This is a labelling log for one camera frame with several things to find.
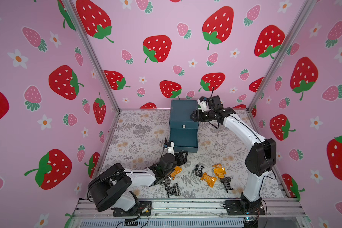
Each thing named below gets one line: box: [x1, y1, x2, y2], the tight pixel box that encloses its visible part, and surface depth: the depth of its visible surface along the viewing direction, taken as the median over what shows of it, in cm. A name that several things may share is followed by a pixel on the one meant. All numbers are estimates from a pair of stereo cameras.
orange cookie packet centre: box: [200, 171, 217, 189], surface depth 85 cm
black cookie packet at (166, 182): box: [161, 176, 171, 188], surface depth 84 cm
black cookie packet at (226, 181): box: [219, 176, 235, 194], surface depth 83 cm
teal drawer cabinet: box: [169, 99, 200, 153], surface depth 90 cm
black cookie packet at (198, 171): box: [194, 164, 205, 177], surface depth 88 cm
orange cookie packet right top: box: [211, 163, 227, 179], surface depth 88 cm
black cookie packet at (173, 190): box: [164, 182, 181, 198], surface depth 81 cm
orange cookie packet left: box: [170, 166, 182, 181], surface depth 87 cm
